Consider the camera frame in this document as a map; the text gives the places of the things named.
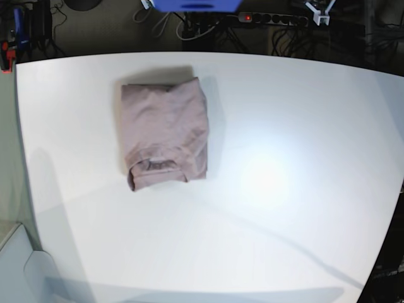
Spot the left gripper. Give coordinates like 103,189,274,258
304,0,336,16

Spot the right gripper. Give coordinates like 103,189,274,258
141,0,155,9

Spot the mauve t-shirt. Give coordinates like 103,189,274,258
120,78,209,191

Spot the blue box at top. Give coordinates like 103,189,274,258
152,0,242,13

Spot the black power strip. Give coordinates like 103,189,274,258
237,12,309,28

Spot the grey side table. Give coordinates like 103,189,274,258
1,223,73,302

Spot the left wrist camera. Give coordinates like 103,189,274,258
313,13,330,26

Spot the white cable loop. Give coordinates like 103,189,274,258
151,12,173,38

